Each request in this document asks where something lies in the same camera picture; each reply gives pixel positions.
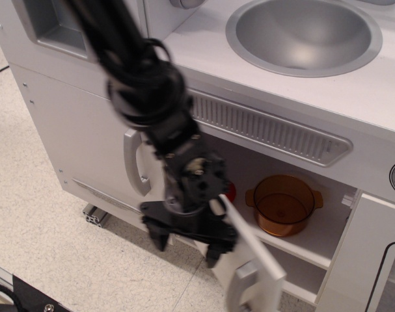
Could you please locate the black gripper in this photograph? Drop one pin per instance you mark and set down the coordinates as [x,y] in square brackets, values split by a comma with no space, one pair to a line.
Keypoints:
[201,225]

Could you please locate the white cabinet door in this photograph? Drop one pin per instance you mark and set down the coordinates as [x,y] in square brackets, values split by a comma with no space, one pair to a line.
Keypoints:
[266,293]

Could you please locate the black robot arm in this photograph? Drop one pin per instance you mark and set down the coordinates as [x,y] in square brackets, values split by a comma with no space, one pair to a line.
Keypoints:
[149,94]

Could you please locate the white toy kitchen cabinet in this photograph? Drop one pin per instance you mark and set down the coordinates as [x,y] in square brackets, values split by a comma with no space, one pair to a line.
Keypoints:
[305,89]

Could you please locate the red toy tomato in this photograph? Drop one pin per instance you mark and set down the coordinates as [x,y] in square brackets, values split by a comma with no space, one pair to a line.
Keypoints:
[231,192]

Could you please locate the amber transparent pot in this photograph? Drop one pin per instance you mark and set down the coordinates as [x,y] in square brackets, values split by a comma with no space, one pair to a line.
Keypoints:
[282,205]

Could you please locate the silver fridge nameplate emblem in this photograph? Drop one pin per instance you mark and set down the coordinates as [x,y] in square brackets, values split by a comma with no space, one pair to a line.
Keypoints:
[107,198]

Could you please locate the white toy fridge unit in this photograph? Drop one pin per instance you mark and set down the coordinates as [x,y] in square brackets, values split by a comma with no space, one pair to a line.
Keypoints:
[65,91]

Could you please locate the grey ribbed vent panel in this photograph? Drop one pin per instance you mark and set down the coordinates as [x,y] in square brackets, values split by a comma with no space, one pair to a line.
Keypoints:
[292,138]

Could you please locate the silver round sink bowl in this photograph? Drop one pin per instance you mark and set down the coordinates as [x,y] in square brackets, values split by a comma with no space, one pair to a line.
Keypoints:
[304,38]

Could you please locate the silver faucet base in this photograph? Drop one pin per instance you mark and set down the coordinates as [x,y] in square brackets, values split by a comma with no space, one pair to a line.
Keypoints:
[186,4]

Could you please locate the silver cabinet door handle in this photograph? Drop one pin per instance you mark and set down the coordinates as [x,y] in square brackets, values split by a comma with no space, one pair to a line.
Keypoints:
[244,277]

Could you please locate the aluminium extrusion rail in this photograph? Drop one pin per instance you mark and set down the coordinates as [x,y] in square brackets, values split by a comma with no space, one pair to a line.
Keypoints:
[95,215]

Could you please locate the silver fridge door handle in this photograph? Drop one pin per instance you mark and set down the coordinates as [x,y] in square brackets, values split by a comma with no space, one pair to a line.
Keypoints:
[132,143]

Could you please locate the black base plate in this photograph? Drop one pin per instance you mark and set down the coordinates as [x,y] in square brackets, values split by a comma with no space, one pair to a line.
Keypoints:
[34,300]

